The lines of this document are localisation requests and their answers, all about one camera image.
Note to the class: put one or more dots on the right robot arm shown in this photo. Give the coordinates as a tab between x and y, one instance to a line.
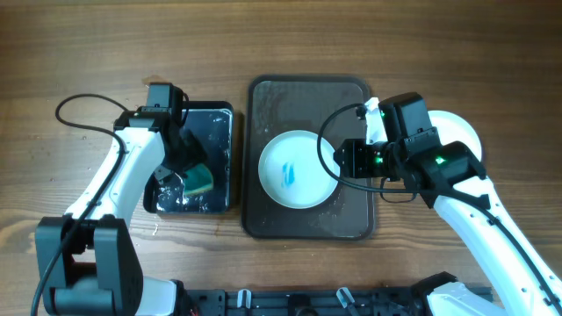
437	155

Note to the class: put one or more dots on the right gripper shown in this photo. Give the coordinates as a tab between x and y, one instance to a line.
355	165

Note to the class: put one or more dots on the white plate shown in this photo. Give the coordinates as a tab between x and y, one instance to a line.
453	128
295	169

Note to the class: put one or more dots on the green yellow sponge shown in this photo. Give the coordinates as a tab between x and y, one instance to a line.
197	180

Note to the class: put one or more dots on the black water basin tray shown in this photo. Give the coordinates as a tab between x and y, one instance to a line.
212	123

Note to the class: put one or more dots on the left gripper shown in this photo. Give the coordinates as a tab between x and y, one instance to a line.
198	154

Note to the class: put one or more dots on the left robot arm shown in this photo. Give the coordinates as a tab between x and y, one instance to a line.
86	258

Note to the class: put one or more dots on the white plate top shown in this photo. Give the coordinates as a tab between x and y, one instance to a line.
295	169

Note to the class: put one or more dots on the dark brown serving tray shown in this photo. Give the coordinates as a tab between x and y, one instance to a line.
281	103

